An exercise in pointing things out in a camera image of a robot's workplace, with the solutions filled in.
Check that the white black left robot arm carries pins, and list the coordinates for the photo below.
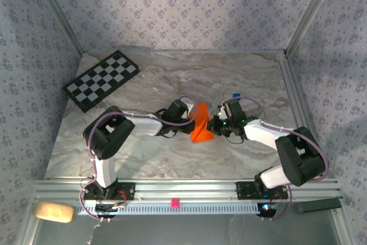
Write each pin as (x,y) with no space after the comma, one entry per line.
(107,173)

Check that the flat black bar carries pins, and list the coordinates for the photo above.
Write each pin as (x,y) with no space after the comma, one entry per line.
(318,205)

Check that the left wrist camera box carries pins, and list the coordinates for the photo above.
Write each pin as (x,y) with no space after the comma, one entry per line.
(177,109)

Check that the black controller board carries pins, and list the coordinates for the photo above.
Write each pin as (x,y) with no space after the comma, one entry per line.
(266,210)
(106,210)

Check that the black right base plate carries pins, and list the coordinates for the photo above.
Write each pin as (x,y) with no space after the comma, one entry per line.
(243,190)

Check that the pink toy cube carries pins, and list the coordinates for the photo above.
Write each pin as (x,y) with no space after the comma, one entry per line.
(175,203)

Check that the aluminium side rail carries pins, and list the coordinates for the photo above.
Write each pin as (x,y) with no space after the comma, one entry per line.
(295,104)

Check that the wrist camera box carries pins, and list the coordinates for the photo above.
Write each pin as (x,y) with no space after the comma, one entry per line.
(177,109)
(233,108)

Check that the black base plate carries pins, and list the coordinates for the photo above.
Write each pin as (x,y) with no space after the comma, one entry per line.
(126,192)
(243,190)

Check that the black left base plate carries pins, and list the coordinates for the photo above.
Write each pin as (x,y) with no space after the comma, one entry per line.
(126,192)

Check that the short aluminium frame rail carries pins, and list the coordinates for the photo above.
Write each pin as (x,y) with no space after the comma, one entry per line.
(344,227)
(27,230)

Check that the long aluminium base rail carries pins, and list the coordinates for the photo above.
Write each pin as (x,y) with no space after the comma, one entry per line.
(186,189)

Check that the beige sponge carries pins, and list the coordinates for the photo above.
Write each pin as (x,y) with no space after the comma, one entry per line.
(53,212)

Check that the black white checkerboard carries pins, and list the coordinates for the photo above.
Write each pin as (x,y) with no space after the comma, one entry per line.
(100,78)

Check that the black right controller board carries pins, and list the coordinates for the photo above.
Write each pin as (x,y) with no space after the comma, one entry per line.
(266,210)

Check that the aluminium frame post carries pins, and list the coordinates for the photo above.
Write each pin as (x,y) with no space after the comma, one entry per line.
(312,9)
(57,15)

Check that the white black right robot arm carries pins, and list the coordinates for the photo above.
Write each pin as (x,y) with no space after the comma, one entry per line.
(263,134)

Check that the blue toy brick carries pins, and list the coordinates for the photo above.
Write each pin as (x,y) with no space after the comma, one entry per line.
(236,95)

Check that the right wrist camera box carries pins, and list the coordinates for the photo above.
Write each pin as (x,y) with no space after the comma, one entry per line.
(233,108)

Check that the black left controller board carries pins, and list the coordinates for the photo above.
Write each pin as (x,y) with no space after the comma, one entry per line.
(106,210)

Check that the orange paper sheet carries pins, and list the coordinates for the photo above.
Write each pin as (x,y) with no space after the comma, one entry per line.
(202,136)

